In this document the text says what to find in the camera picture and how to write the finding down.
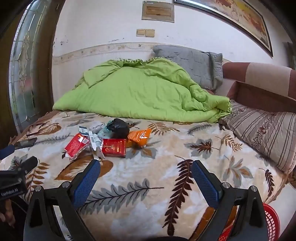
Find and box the orange snack packet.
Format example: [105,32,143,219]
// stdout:
[128,128,152,145]

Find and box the black smartphone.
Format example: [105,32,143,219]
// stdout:
[13,137,38,150]

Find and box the grey quilted pillow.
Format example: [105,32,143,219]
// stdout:
[153,44,223,91]

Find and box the white and blue medicine box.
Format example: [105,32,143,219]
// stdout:
[79,126,105,160]

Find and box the wall plaque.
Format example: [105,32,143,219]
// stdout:
[142,1,175,23]

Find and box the brown sofa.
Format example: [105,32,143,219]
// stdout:
[222,62,296,114]

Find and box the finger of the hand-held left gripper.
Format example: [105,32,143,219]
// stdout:
[13,156,38,178]
[0,144,16,161]

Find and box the leaf print blanket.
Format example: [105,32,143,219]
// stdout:
[0,109,296,241]

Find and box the black plastic bag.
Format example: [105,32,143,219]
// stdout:
[112,118,130,139]

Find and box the plastic red box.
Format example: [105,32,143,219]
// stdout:
[64,134,91,161]

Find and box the grey cloth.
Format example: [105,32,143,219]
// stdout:
[89,122,105,133]

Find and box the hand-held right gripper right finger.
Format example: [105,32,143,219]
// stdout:
[191,160,270,241]

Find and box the striped brown pillow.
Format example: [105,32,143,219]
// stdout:
[222,100,296,173]

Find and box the stained glass door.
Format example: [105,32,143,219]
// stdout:
[8,0,58,121]

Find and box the red plastic basket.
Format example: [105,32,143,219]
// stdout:
[218,197,281,241]

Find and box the red cigarette box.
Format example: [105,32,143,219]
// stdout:
[102,138,126,158]

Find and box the person's left hand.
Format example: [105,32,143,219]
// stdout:
[0,199,16,229]

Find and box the framed wall painting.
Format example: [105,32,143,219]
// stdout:
[173,0,274,57]

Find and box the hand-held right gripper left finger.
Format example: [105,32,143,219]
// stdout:
[23,159,102,241]

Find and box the green quilt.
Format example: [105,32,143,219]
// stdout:
[53,57,232,123]

